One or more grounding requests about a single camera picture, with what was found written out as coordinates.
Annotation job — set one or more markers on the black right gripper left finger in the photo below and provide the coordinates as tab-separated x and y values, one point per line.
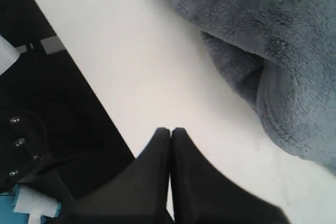
137	195

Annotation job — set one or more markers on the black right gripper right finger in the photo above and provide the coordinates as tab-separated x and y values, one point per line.
202	194

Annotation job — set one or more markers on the blue-grey fleece towel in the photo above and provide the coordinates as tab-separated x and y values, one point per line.
279	56

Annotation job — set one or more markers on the black robot base with screws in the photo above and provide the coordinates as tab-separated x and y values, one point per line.
25	151

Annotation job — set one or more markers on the blue and white paper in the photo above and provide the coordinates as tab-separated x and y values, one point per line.
23	205

